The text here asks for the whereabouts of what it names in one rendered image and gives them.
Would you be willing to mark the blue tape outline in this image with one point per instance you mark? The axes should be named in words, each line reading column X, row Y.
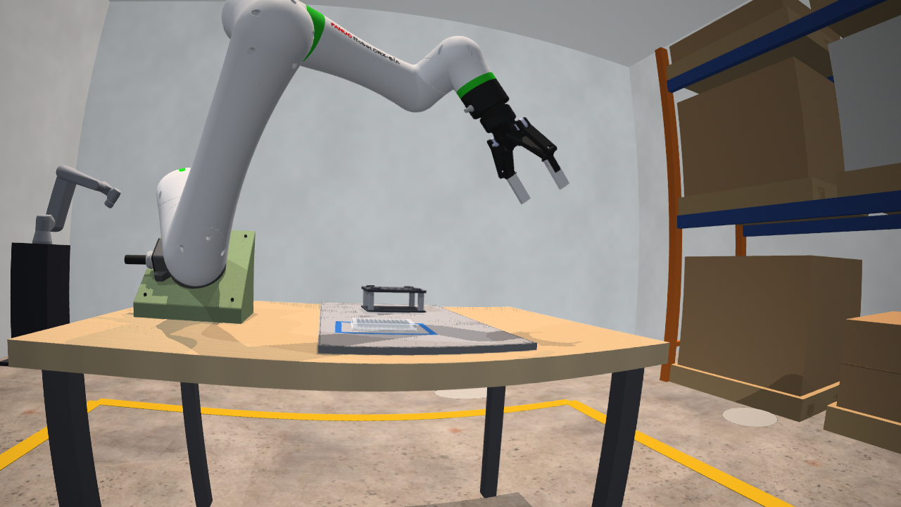
column 338, row 329

